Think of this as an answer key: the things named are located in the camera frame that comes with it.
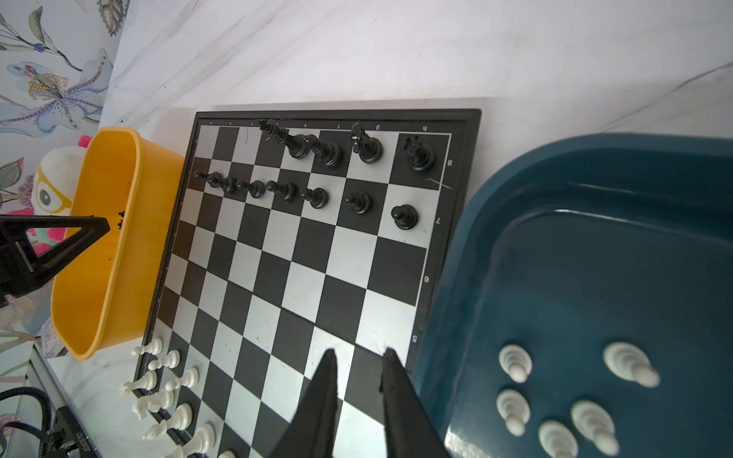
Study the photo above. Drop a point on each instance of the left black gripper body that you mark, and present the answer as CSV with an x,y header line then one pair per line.
x,y
18,259

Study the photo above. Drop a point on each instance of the black white chessboard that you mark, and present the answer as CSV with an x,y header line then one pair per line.
x,y
253,290

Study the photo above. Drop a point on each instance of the black rook piece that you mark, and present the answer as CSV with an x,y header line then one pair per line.
x,y
420,156

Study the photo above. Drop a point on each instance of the white rook piece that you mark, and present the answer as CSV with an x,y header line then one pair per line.
x,y
201,442

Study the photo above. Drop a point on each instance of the yellow plastic tray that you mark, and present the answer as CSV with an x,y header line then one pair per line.
x,y
103,297

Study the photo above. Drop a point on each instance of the black knight piece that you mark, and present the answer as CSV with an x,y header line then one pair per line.
x,y
367,148

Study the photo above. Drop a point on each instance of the black pawn g7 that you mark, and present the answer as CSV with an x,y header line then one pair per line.
x,y
358,202

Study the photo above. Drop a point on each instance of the black king piece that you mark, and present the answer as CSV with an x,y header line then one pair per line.
x,y
295,144

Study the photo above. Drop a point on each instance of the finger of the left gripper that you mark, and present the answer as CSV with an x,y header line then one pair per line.
x,y
66,244
97,225

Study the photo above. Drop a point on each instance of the black bishop piece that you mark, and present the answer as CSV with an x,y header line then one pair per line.
x,y
328,152

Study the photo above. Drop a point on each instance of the black pawn f7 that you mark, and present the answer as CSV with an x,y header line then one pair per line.
x,y
318,198

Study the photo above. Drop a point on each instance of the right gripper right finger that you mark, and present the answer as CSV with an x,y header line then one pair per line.
x,y
408,430

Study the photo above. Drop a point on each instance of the black pawn h7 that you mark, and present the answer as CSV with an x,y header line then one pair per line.
x,y
405,216

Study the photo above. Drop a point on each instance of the black pawn e7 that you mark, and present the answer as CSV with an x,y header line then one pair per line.
x,y
286,190

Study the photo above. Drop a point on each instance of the dark teal plastic tray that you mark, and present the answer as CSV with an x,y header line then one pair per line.
x,y
594,268

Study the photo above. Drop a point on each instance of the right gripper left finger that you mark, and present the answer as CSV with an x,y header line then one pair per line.
x,y
312,430

